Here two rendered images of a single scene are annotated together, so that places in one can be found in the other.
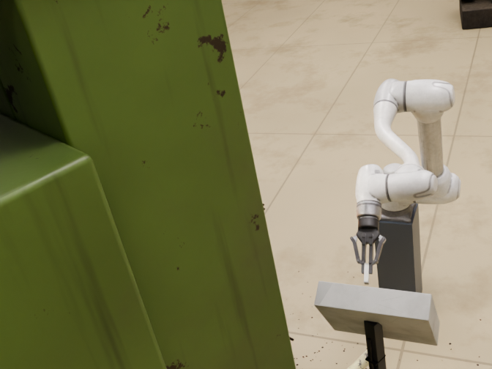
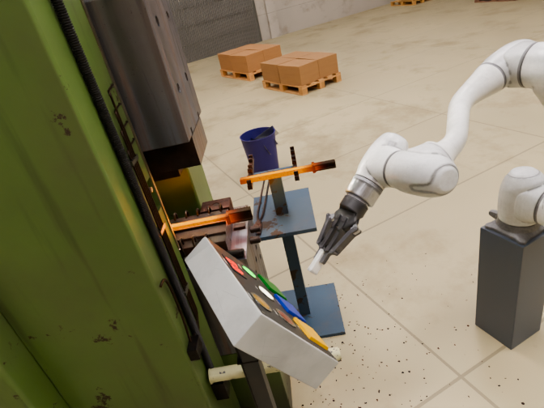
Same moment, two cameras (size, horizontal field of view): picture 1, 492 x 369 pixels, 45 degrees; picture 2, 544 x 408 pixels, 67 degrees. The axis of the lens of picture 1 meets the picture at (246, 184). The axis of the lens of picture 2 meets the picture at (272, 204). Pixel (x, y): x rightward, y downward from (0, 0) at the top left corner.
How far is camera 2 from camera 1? 143 cm
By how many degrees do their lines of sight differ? 36
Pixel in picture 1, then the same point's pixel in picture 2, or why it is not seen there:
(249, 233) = (54, 135)
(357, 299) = (209, 274)
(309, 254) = (448, 243)
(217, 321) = (27, 221)
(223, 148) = not seen: outside the picture
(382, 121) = (465, 88)
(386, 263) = (486, 280)
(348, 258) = not seen: hidden behind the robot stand
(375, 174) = (385, 146)
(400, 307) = (227, 309)
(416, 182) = (415, 168)
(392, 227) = (500, 242)
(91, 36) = not seen: outside the picture
